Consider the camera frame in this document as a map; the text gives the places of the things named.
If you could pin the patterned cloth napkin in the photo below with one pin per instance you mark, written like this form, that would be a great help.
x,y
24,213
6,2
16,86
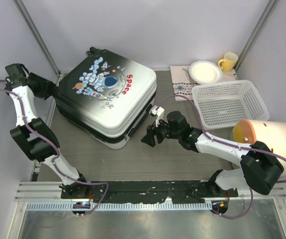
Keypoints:
x,y
181,81

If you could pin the white round plate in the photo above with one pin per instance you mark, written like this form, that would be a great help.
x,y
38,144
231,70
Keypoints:
x,y
205,72

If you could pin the white plastic mesh basket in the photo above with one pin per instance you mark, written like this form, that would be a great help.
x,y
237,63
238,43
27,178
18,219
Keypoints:
x,y
224,104

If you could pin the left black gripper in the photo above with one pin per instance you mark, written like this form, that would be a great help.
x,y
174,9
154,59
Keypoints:
x,y
45,93

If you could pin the white cylindrical bin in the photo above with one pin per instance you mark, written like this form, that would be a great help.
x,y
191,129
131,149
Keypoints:
x,y
272,133

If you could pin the white slotted cable duct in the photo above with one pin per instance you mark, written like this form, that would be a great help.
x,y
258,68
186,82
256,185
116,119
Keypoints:
x,y
74,206

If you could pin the yellow mug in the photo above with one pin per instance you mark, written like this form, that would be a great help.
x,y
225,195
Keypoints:
x,y
227,63

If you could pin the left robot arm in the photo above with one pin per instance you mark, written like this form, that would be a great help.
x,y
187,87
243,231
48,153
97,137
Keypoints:
x,y
33,135

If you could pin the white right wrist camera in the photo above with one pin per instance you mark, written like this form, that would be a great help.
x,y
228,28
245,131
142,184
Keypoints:
x,y
158,113

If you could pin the aluminium rail frame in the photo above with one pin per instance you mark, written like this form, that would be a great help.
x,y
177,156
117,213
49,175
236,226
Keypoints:
x,y
50,191

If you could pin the black white space suitcase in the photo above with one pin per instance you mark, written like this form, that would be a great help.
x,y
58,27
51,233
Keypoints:
x,y
107,95

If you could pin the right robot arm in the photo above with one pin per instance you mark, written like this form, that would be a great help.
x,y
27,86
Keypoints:
x,y
257,167

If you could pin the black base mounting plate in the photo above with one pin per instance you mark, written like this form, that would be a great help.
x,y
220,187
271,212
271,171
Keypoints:
x,y
147,192

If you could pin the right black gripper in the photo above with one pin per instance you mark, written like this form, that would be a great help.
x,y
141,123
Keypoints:
x,y
149,138

